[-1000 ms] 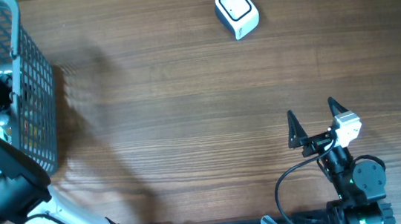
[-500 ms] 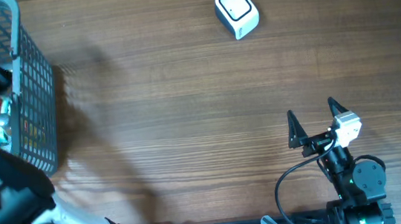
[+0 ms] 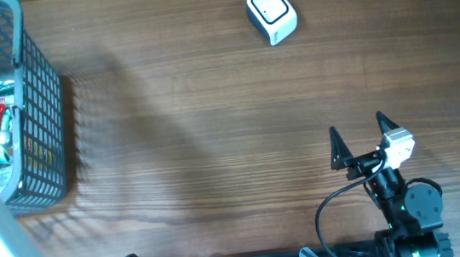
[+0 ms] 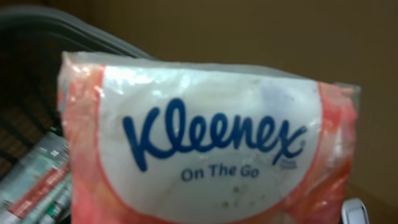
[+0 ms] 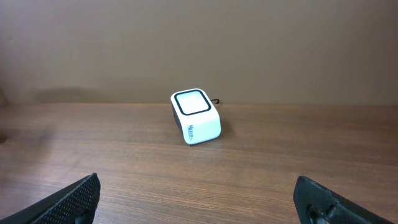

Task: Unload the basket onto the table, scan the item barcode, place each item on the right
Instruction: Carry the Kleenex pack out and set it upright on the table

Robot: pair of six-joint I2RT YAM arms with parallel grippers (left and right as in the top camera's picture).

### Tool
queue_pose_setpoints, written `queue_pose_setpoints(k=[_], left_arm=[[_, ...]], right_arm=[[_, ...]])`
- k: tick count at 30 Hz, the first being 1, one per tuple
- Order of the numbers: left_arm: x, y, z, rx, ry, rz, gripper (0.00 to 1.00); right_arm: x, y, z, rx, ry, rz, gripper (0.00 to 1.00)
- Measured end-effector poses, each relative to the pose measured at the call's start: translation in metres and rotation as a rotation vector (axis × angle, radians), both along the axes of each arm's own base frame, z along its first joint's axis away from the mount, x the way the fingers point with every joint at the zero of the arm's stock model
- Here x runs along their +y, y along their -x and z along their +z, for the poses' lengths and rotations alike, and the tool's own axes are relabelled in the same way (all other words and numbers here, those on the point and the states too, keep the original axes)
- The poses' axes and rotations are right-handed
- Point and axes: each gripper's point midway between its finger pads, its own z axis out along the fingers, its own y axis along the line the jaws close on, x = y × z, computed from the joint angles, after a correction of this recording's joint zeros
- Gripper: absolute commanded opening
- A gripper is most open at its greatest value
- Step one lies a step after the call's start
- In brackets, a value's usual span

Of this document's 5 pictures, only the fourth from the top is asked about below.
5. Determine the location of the red white Kleenex tissue pack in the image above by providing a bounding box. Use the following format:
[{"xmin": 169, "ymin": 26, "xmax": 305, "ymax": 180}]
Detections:
[{"xmin": 58, "ymin": 52, "xmax": 357, "ymax": 223}]

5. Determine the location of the green white sponge package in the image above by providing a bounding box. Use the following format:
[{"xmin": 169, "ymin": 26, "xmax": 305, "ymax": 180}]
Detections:
[{"xmin": 1, "ymin": 133, "xmax": 69, "ymax": 224}]

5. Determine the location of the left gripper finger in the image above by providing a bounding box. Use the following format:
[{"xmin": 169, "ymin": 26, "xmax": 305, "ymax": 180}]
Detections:
[{"xmin": 341, "ymin": 198, "xmax": 369, "ymax": 224}]

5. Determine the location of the red white toothpaste box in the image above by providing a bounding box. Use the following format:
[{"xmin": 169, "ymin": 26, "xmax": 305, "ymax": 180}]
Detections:
[{"xmin": 7, "ymin": 162, "xmax": 70, "ymax": 219}]

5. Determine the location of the grey plastic shopping basket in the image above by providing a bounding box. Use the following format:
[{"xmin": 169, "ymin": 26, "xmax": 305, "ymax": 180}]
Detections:
[{"xmin": 1, "ymin": 5, "xmax": 152, "ymax": 177}]

